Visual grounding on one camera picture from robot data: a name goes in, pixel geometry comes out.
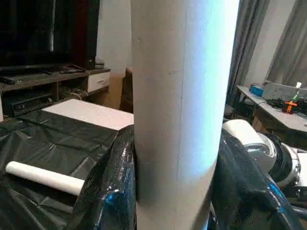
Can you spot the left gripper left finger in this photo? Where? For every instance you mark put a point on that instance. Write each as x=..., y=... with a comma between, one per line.
x=112, y=191

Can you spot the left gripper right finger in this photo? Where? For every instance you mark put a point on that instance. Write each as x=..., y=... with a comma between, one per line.
x=244, y=196

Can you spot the white plastic table leg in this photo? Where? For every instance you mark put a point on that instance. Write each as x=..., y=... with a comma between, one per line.
x=182, y=96
x=43, y=176

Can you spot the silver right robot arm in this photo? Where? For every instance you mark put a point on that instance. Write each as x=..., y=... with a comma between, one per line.
x=268, y=153

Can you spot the white flat panel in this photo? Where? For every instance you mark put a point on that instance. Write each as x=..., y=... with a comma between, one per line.
x=91, y=112

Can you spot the black work mat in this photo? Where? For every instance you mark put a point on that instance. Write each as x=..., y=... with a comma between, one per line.
x=43, y=139

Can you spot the grey desk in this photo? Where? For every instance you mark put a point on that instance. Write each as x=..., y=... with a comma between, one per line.
x=283, y=117

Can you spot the orange hand tool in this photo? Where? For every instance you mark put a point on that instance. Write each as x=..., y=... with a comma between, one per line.
x=289, y=105

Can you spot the small blue box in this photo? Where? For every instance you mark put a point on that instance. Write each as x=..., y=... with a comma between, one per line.
x=256, y=89

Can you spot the dark wooden TV bench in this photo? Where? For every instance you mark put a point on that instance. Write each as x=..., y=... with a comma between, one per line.
x=57, y=81

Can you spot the black media player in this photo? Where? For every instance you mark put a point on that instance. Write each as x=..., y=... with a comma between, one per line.
x=26, y=103

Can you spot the grey curtain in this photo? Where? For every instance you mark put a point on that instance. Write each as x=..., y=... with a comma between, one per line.
x=283, y=38

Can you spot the black television screen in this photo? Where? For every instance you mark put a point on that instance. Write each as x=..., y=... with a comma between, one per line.
x=33, y=28

